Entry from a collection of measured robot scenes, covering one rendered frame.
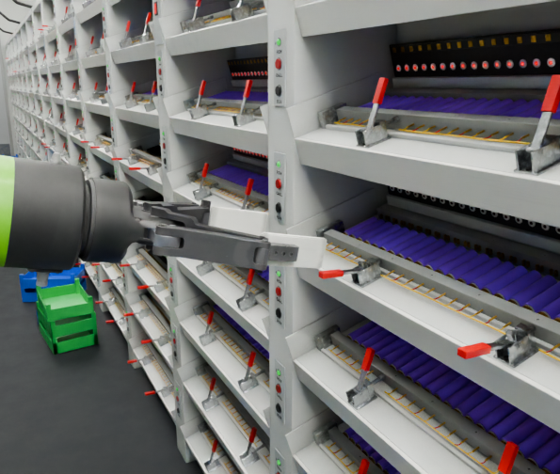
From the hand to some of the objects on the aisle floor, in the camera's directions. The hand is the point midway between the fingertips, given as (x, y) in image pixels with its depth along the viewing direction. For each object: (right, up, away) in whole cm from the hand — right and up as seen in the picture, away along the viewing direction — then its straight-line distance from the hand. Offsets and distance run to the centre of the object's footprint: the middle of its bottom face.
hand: (280, 236), depth 60 cm
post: (-23, -70, +129) cm, 149 cm away
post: (+9, -87, +69) cm, 112 cm away
